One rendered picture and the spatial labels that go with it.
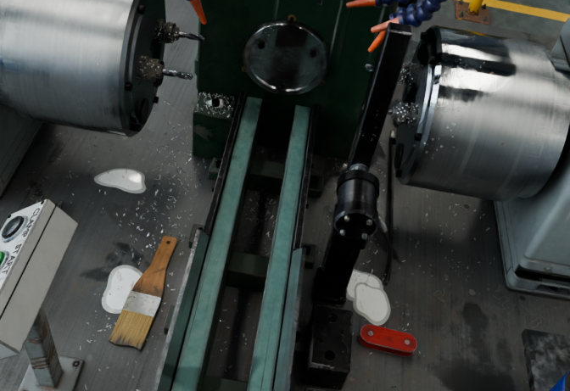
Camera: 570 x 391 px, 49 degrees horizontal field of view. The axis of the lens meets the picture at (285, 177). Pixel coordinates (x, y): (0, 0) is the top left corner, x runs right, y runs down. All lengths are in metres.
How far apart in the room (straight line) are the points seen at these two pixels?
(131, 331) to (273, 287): 0.23
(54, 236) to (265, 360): 0.30
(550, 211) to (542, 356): 0.22
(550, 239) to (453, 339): 0.21
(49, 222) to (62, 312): 0.28
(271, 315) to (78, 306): 0.31
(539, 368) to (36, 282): 0.64
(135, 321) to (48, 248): 0.28
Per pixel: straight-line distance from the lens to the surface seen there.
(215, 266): 0.89
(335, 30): 1.05
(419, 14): 0.83
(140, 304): 0.99
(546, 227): 1.03
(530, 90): 0.93
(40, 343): 0.84
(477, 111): 0.90
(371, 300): 1.04
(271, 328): 0.85
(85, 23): 0.92
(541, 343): 0.95
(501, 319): 1.10
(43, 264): 0.73
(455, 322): 1.07
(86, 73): 0.92
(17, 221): 0.76
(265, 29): 1.05
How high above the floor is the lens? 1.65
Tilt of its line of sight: 46 degrees down
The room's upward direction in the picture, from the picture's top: 10 degrees clockwise
